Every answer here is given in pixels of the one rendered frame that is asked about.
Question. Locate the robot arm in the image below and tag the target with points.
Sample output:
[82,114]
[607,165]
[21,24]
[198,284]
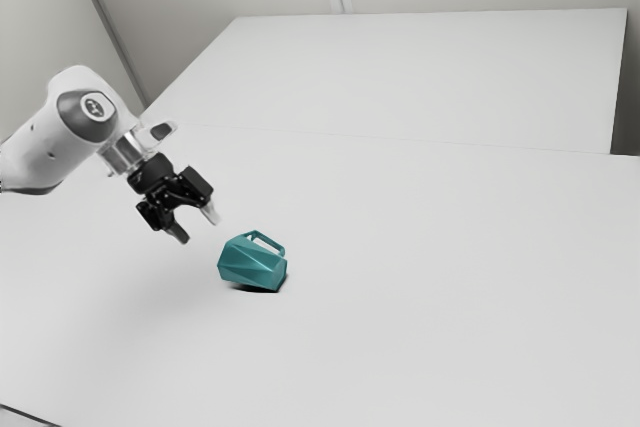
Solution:
[60,137]

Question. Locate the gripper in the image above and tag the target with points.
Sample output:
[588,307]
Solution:
[156,178]

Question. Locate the teal faceted mug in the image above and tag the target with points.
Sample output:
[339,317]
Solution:
[252,264]

